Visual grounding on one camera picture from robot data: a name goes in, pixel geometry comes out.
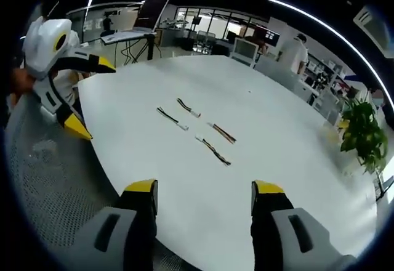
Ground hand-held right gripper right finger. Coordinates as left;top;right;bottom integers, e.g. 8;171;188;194
249;179;366;271

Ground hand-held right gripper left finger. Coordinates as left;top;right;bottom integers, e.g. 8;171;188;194
76;178;159;271

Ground JST connector long twisted wires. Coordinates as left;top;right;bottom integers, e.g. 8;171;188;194
195;134;232;167

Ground JST connector black yellow wires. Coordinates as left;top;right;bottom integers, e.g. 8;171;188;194
156;107;190;132

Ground JST connector red orange wires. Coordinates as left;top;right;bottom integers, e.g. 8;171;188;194
206;122;238;145

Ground JST connector red-tipped dark wires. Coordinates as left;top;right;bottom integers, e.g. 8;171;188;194
176;97;203;119

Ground person's left hand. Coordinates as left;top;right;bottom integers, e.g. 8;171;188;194
10;67;34;94

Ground person's white shirt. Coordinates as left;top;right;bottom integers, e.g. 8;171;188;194
51;69;83;124

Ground open laptop on stand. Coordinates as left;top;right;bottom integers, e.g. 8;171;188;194
100;0;174;44

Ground green potted plant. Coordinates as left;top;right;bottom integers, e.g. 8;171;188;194
339;97;389;174

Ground white low cabinet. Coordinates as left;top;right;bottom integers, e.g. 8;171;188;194
254;57;318;100

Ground white mesh-back chair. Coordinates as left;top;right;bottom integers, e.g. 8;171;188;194
229;38;260;68

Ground storage shelf with boxes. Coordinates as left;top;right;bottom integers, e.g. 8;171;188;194
304;52;350;99

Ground long ceiling light strip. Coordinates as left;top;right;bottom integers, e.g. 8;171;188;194
265;0;394;113

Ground ceiling air conditioner unit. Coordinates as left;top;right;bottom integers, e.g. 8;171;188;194
353;5;389;57

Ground dark wall screen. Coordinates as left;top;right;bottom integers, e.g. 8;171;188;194
263;30;281;46

